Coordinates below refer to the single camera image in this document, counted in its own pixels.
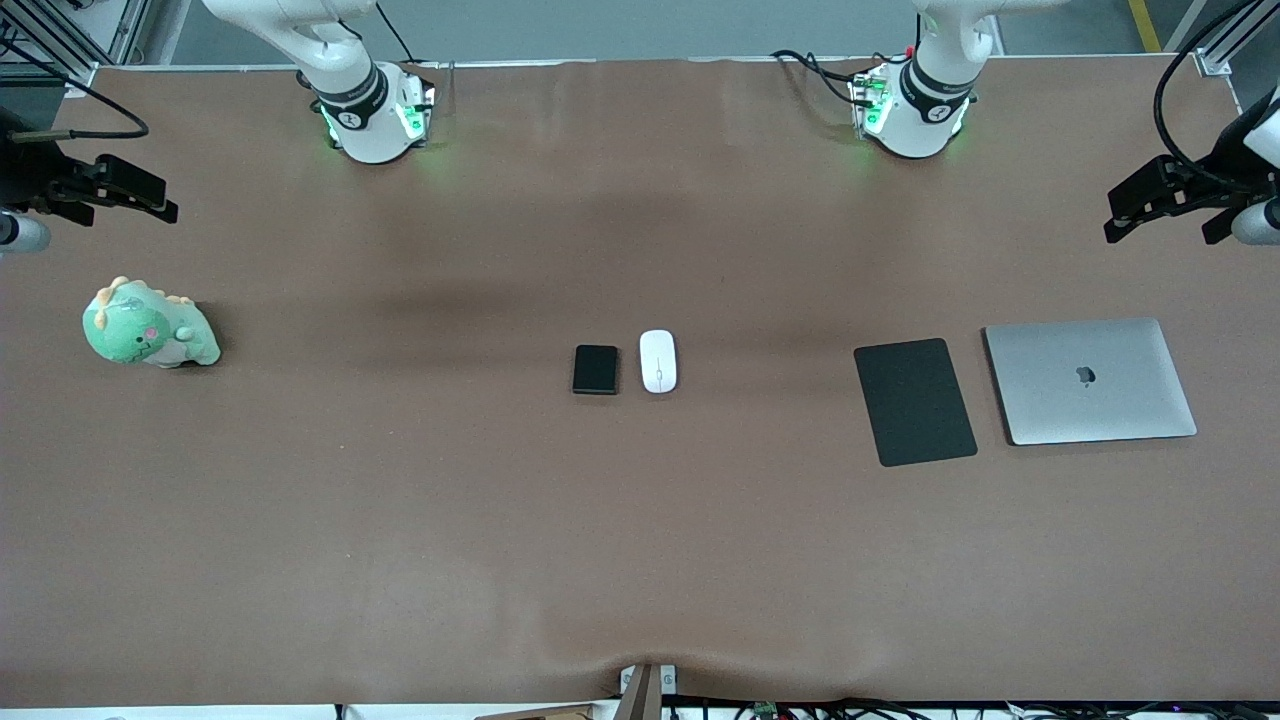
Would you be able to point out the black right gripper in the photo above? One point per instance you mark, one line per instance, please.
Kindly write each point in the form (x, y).
(30, 175)

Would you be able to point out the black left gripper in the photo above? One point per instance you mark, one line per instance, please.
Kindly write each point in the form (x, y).
(1216, 185)

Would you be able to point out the black smartphone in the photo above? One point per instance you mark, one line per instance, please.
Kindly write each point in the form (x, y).
(596, 370)

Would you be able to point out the white computer mouse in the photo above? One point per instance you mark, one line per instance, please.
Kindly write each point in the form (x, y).
(658, 362)

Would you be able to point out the black mouse pad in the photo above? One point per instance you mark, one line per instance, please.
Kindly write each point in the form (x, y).
(915, 402)

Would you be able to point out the green dinosaur plush toy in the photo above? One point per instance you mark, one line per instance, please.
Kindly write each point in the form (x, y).
(140, 325)

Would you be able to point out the silver laptop with apple logo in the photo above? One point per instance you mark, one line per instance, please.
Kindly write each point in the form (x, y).
(1090, 382)

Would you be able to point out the aluminium frame profile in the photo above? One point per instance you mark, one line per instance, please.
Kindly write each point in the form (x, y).
(60, 30)
(1220, 40)

